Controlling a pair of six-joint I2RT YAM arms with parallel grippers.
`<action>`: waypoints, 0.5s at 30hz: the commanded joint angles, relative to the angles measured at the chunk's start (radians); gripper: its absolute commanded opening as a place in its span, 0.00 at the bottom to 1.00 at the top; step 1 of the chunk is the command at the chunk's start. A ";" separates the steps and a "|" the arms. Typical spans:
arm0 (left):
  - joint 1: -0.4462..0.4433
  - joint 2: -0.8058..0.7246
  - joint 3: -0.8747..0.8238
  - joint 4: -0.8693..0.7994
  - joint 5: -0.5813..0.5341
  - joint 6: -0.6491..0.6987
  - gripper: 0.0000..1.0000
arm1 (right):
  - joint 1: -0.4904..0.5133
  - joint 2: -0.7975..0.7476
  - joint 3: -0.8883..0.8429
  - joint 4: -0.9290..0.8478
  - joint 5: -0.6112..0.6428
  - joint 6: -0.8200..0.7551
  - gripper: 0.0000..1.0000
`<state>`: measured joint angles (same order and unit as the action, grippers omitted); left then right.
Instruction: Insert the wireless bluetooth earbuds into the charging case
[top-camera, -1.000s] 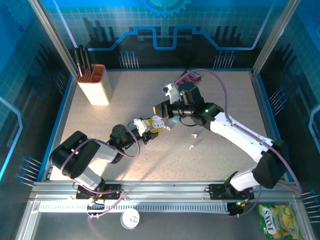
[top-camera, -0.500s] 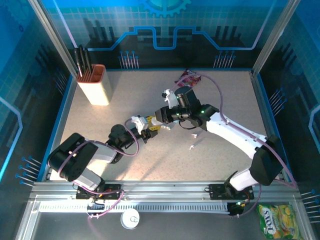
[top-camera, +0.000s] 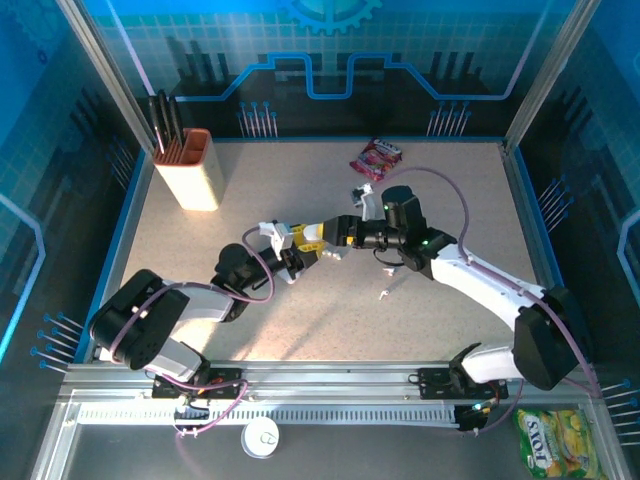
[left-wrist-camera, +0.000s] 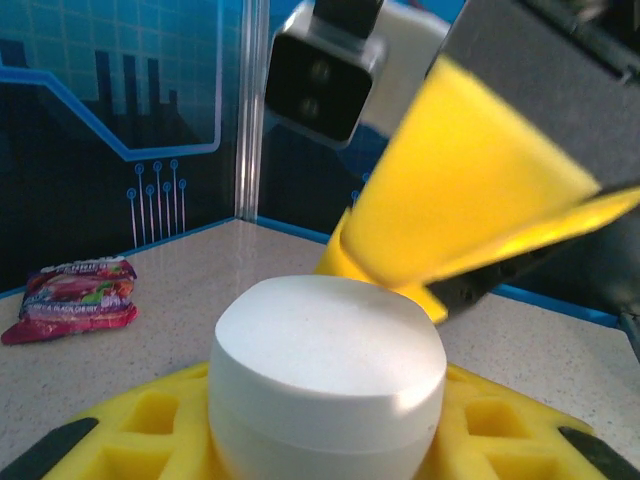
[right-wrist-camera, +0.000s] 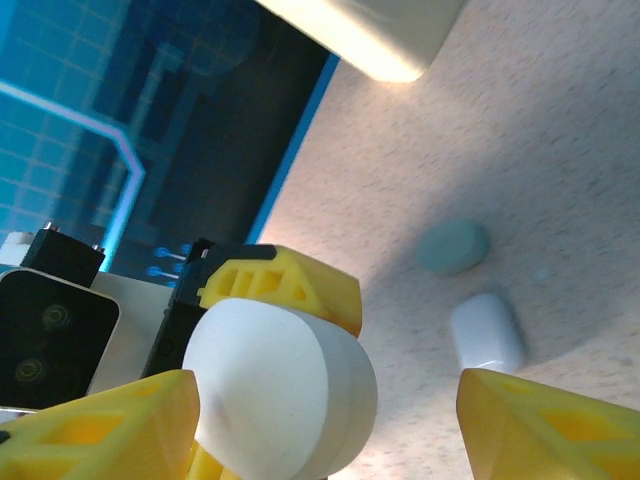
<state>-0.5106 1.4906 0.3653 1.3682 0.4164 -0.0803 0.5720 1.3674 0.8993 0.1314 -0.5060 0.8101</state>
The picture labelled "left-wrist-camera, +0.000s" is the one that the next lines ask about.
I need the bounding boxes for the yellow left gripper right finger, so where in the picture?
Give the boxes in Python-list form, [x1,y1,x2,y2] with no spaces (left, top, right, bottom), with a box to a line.
[414,362,640,480]

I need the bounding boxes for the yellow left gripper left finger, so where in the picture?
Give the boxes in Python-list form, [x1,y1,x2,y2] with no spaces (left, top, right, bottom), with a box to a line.
[0,360,227,480]

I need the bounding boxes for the red berry candy bag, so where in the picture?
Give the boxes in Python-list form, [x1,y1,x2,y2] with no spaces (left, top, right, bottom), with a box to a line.
[0,255,141,347]

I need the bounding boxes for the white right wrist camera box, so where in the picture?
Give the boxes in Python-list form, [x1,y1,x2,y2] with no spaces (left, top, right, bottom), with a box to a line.
[264,0,452,152]

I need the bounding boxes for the aluminium frame post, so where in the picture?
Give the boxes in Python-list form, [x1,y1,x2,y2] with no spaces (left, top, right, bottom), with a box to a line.
[233,0,274,227]

